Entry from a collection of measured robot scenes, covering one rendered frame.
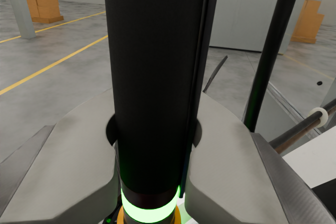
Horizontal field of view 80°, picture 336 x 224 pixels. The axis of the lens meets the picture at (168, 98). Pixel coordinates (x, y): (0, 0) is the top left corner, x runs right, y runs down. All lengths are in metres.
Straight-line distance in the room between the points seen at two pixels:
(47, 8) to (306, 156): 8.18
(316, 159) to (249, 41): 5.37
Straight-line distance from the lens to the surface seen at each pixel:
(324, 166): 0.53
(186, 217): 0.19
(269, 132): 1.45
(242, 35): 5.76
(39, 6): 8.48
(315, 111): 0.38
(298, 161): 0.55
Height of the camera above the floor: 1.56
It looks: 31 degrees down
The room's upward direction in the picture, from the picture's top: 4 degrees clockwise
